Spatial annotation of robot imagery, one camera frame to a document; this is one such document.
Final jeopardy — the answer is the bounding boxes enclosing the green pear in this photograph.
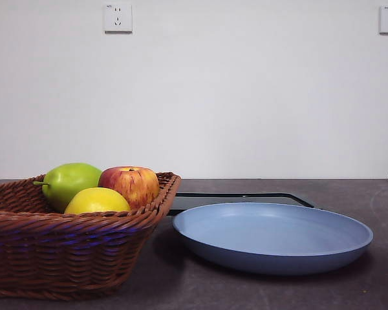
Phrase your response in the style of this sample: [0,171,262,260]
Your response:
[33,162,103,214]

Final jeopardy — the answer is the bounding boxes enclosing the blue round plate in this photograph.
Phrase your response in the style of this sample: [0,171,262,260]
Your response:
[172,202,374,276]

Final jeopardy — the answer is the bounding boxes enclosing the black flat tray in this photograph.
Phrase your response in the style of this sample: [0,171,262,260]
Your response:
[166,192,315,216]

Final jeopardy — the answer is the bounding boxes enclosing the red apple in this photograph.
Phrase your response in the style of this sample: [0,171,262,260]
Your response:
[98,166,160,211]

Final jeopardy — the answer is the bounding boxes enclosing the yellow lemon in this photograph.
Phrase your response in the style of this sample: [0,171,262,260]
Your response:
[63,187,131,214]

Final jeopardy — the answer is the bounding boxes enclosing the brown woven wicker basket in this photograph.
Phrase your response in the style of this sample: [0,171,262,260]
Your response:
[0,171,182,300]

